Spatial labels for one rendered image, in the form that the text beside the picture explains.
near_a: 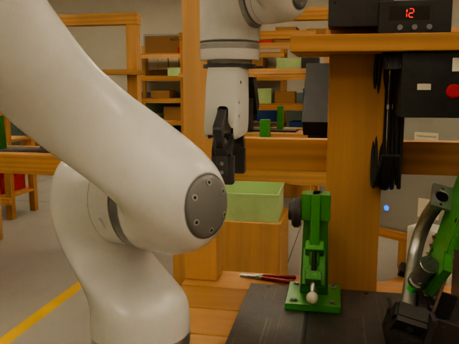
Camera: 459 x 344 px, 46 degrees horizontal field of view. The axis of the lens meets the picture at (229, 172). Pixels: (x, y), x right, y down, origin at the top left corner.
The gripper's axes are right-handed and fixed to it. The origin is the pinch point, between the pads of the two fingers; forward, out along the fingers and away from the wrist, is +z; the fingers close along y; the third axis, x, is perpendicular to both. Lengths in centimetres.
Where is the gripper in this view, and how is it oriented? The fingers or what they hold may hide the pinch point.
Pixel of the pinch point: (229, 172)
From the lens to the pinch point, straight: 80.0
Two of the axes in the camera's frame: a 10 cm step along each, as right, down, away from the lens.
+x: 9.8, 0.3, -1.9
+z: 0.0, 9.9, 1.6
